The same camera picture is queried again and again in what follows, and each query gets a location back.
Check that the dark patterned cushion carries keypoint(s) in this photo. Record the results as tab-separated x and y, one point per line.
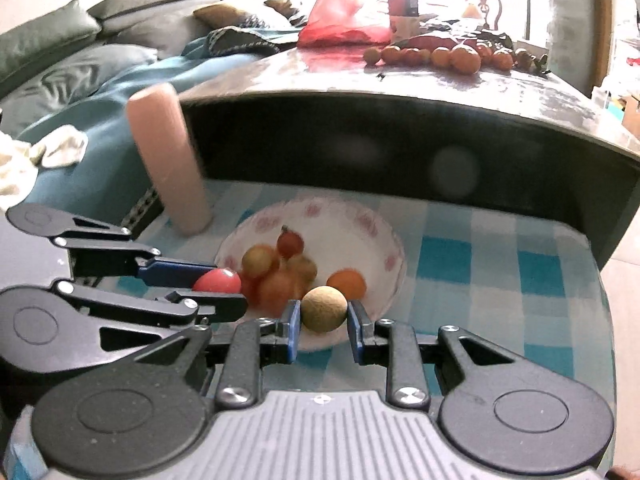
240	40

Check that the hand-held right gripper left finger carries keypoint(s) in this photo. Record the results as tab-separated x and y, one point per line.
294	330

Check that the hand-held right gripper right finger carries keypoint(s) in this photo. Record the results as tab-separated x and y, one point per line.
355	331

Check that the white floral bowl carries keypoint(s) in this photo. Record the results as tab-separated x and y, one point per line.
350	230

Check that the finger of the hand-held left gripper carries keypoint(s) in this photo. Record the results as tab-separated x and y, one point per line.
150	305
175	272

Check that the grey sofa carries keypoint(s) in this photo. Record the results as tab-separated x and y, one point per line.
40	35

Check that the red label can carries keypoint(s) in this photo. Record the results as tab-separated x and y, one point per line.
403	17

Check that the small red fruit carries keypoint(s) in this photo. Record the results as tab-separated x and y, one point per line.
290	244
217	280

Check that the dark coffee table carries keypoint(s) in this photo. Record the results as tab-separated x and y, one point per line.
350	150

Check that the row of small oranges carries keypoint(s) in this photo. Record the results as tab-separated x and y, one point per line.
460	57

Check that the tan round fruit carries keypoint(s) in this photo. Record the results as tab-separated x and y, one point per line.
325	309

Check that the brown pillow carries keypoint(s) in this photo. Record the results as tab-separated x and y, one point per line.
225	14

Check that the red plastic bag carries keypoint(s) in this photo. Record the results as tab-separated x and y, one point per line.
340	15

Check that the dark red oblong item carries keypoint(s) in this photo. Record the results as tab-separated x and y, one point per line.
435	39

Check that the teal blanket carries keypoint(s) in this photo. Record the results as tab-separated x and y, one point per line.
100	110

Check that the pink ribbed cylinder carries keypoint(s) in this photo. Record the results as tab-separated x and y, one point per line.
170	160

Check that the large orange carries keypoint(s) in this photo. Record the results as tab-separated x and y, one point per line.
275	291
347	285

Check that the white crumpled cloth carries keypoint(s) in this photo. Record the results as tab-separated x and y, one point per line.
50	152

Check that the blue checkered tablecloth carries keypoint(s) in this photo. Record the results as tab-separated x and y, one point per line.
500	270

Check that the small yellowish mandarin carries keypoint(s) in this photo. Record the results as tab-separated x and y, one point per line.
259	260

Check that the wooden chair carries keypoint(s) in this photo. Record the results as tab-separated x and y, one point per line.
482	7

